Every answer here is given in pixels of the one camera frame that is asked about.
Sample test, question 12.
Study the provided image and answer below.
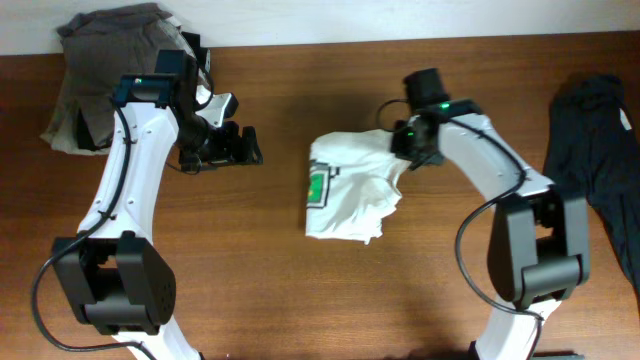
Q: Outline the white t-shirt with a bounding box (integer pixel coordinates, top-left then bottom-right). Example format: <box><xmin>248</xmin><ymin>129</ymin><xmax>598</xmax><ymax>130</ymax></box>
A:
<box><xmin>305</xmin><ymin>130</ymin><xmax>409</xmax><ymax>244</ymax></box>

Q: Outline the folded grey garment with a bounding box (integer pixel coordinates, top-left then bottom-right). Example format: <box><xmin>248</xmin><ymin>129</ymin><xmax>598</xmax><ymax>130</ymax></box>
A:
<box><xmin>43</xmin><ymin>3</ymin><xmax>194</xmax><ymax>148</ymax></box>

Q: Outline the folded black garment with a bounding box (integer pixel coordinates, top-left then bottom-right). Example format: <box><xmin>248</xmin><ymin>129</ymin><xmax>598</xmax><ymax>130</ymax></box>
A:
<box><xmin>65</xmin><ymin>23</ymin><xmax>213</xmax><ymax>149</ymax></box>

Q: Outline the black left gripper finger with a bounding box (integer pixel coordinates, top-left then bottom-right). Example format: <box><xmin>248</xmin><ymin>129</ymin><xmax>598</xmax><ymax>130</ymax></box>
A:
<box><xmin>202</xmin><ymin>152</ymin><xmax>264</xmax><ymax>168</ymax></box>
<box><xmin>241</xmin><ymin>126</ymin><xmax>260</xmax><ymax>160</ymax></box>

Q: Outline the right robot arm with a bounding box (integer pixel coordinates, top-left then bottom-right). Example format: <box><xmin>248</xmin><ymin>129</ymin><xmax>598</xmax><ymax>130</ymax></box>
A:
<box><xmin>390</xmin><ymin>68</ymin><xmax>591</xmax><ymax>359</ymax></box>

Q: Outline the dark garment right side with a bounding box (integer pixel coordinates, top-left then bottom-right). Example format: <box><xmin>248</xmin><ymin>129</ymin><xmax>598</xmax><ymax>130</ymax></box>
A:
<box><xmin>543</xmin><ymin>74</ymin><xmax>639</xmax><ymax>291</ymax></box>

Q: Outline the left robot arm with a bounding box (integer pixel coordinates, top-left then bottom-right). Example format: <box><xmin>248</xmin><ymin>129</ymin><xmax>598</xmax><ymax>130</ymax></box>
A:
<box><xmin>44</xmin><ymin>50</ymin><xmax>263</xmax><ymax>359</ymax></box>

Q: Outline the folded beige garment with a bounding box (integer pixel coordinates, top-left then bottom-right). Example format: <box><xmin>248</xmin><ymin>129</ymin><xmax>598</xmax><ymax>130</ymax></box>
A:
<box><xmin>40</xmin><ymin>72</ymin><xmax>110</xmax><ymax>156</ymax></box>

